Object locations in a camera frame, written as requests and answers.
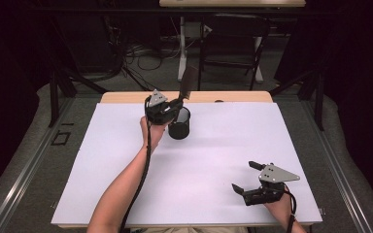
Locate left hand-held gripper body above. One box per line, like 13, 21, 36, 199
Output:
144, 88, 180, 126

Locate person's left hand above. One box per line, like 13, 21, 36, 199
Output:
139, 116, 170, 153

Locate black comb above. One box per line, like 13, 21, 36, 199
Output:
177, 65, 199, 102

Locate person's beige pants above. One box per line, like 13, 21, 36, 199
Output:
130, 226, 249, 233

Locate wooden table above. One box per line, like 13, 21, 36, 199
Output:
57, 90, 316, 229

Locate metal floor rail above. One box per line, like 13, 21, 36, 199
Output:
0, 96, 76, 233
299, 98, 373, 233

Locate black metal stand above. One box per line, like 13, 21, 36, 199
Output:
268, 62, 325, 132
47, 62, 110, 129

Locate tangle of floor cables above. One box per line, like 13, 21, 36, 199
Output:
108, 17, 183, 92

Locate black folding chair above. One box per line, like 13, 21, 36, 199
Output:
196, 13, 272, 92

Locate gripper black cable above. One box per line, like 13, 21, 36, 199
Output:
119, 96, 153, 233
283, 189, 299, 233

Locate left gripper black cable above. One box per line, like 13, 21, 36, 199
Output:
119, 96, 153, 233

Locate white desk leg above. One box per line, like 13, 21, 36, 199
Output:
254, 35, 265, 83
177, 16, 189, 83

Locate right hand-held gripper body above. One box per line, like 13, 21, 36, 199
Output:
242, 162, 301, 207

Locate white table mat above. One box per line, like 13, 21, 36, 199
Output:
51, 102, 323, 226

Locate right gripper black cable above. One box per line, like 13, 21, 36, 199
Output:
283, 189, 299, 233

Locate black mesh pen cup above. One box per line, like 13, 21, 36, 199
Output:
167, 106, 191, 141

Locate person's right hand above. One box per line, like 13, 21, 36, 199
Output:
262, 189, 297, 225

